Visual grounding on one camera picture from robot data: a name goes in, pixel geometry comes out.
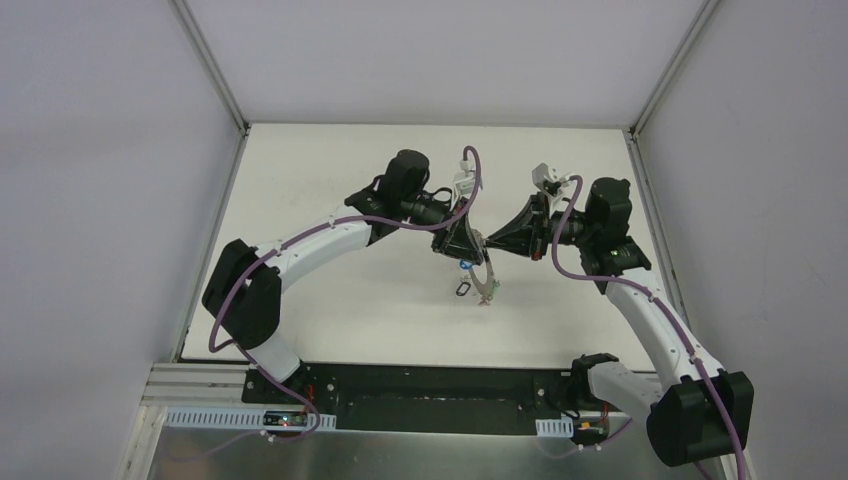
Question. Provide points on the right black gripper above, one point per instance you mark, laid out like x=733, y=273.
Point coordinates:
x=539, y=228

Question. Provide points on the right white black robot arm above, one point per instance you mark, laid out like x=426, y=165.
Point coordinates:
x=697, y=409

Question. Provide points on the right white cable duct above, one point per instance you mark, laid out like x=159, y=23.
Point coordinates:
x=561, y=427

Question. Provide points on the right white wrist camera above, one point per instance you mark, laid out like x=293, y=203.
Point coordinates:
x=550, y=180

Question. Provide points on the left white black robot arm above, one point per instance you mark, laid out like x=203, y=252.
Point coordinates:
x=245, y=290

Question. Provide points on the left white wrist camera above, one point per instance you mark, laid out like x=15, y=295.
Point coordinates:
x=464, y=182

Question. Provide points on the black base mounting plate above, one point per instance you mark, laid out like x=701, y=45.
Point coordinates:
x=447, y=400

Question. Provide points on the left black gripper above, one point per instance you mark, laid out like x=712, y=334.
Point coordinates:
x=452, y=230

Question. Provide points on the black key tag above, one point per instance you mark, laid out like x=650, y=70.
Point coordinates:
x=463, y=289

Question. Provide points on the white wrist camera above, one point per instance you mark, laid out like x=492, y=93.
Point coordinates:
x=550, y=180
x=464, y=182

